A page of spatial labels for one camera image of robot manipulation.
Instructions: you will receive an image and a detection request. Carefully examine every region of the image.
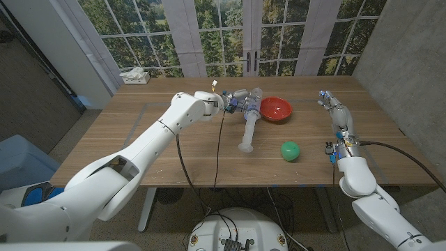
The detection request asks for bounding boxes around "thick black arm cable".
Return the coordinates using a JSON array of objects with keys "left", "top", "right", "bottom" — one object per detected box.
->
[
  {"left": 175, "top": 134, "right": 212, "bottom": 215},
  {"left": 358, "top": 140, "right": 446, "bottom": 195}
]

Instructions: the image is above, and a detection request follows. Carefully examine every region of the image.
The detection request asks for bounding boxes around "printed window backdrop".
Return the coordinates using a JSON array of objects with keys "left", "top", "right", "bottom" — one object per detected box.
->
[{"left": 52, "top": 0, "right": 388, "bottom": 95}]

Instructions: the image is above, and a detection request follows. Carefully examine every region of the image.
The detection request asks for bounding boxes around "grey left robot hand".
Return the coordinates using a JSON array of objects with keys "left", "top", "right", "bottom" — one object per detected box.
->
[{"left": 221, "top": 89, "right": 262, "bottom": 114}]

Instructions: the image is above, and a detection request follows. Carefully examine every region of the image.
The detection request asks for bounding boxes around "white tissue box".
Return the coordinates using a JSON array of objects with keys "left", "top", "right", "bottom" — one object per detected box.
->
[{"left": 119, "top": 67, "right": 151, "bottom": 85}]

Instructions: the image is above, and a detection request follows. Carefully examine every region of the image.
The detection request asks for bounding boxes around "red bowl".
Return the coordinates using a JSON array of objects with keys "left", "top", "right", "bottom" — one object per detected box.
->
[{"left": 259, "top": 96, "right": 293, "bottom": 123}]

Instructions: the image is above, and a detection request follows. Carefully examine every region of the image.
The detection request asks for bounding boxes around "large clear plastic syringe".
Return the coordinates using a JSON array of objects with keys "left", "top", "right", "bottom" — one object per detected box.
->
[{"left": 238, "top": 86, "right": 264, "bottom": 153}]

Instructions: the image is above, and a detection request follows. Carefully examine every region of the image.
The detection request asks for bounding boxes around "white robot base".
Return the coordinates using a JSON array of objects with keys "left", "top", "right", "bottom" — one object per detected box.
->
[{"left": 187, "top": 207, "right": 289, "bottom": 251}]

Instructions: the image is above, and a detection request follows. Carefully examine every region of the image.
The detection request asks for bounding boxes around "white table leg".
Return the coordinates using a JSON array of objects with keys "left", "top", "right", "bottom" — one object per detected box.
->
[{"left": 137, "top": 187, "right": 157, "bottom": 234}]

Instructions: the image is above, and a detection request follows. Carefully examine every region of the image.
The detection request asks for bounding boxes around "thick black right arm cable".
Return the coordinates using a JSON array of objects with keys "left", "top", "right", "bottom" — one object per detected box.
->
[{"left": 358, "top": 140, "right": 446, "bottom": 195}]

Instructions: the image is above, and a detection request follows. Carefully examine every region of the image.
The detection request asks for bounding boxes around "green apple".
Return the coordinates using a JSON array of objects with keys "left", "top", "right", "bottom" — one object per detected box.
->
[{"left": 280, "top": 141, "right": 301, "bottom": 162}]

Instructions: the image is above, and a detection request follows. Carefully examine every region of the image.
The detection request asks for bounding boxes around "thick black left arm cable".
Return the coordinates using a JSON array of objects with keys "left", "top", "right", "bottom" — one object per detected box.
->
[{"left": 175, "top": 134, "right": 212, "bottom": 215}]

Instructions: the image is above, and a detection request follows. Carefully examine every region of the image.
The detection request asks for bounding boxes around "thin black left wrist cable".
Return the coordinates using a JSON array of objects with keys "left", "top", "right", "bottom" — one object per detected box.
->
[{"left": 213, "top": 110, "right": 226, "bottom": 188}]

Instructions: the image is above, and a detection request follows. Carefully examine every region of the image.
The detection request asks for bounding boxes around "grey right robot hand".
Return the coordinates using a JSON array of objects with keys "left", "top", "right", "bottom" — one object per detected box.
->
[{"left": 316, "top": 89, "right": 362, "bottom": 162}]

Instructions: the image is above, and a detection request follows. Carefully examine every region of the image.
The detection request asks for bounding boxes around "white device with blue pads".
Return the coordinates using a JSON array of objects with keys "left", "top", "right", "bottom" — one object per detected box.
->
[{"left": 0, "top": 181, "right": 67, "bottom": 210}]

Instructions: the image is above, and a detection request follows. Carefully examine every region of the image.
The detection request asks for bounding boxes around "blue plastic bin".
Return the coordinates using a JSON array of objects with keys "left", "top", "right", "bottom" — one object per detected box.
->
[{"left": 0, "top": 134, "right": 61, "bottom": 192}]

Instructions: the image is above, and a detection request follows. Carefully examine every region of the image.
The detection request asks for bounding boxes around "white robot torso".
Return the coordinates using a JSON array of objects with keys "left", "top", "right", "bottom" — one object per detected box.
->
[{"left": 0, "top": 240, "right": 142, "bottom": 251}]

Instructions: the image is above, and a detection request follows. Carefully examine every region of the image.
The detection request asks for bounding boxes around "grey table leg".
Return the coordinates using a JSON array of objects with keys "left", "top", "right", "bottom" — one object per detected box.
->
[{"left": 315, "top": 186, "right": 339, "bottom": 234}]

